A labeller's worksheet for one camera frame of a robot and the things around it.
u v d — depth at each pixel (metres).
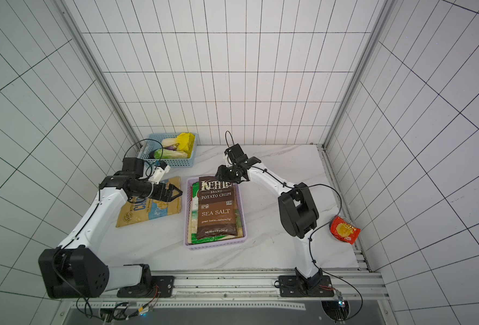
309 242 0.56
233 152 0.73
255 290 0.73
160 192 0.70
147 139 1.15
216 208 0.84
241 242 0.82
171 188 0.72
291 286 0.73
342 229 0.82
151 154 1.13
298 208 0.54
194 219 0.84
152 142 1.18
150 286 0.68
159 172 0.74
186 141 1.10
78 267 0.39
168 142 1.16
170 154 1.07
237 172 0.68
